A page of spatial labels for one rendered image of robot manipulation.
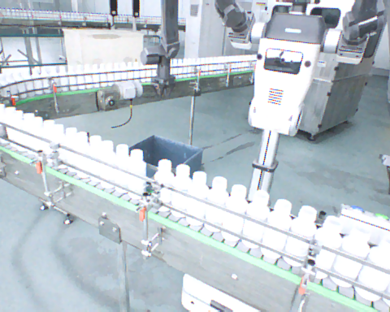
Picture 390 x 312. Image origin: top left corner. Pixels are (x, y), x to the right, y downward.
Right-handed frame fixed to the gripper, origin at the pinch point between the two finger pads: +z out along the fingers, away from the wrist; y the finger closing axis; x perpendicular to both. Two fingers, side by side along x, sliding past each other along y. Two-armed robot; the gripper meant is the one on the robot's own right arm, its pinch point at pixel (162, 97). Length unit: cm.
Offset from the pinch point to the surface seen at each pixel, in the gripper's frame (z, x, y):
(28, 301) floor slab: 122, -55, 53
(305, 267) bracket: 12, 76, 51
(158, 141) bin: 30.6, -12.3, -13.6
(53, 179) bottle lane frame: 26, -16, 48
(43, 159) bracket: 13, -12, 53
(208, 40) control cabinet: 26, -242, -509
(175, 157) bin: 36.6, -0.8, -13.8
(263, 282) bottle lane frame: 27, 68, 46
